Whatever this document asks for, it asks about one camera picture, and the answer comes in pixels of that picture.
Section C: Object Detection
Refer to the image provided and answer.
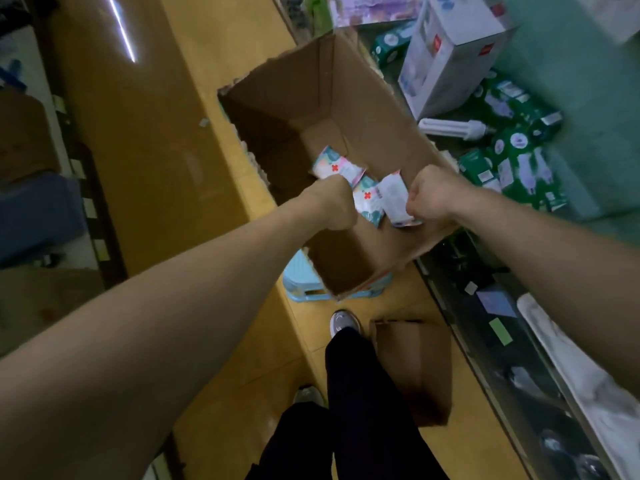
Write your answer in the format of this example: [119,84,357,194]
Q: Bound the person's left hand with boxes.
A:
[300,175,359,234]

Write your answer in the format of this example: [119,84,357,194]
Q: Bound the person's right hand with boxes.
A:
[405,165,473,226]

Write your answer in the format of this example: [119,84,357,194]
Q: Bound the brown cardboard box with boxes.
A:
[218,33,461,301]
[370,315,453,428]

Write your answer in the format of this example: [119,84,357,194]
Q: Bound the metal store shelving unit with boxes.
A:
[0,0,186,480]

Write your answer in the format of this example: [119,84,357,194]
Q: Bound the person's right forearm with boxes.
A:
[450,185,640,396]

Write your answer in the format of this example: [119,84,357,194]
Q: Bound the person's left forearm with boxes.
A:
[0,195,326,480]

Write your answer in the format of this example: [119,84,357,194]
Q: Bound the person's black white shoe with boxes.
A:
[330,309,363,338]
[292,385,326,408]

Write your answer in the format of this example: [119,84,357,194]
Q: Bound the white printed box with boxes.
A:
[398,0,516,121]

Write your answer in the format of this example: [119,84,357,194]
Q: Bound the slim green white box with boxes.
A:
[370,23,416,66]

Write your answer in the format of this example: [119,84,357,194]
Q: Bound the person's black trousers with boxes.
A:
[245,329,451,480]

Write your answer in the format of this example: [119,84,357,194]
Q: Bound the white tube lamp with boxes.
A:
[418,117,489,143]

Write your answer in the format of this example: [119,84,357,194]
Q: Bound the blue plastic stool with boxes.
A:
[282,249,393,303]

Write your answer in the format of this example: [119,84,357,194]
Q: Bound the green bulb boxes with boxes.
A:
[458,75,569,214]

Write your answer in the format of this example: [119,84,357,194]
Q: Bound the clear wrapped purple items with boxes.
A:
[330,0,426,28]

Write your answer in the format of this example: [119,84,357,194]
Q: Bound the white ceramic tea set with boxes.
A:
[517,293,640,480]

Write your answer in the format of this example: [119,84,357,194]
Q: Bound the blue carton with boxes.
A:
[0,175,89,266]

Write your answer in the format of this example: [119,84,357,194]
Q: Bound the brown carton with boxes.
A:
[0,89,61,186]
[0,269,106,356]

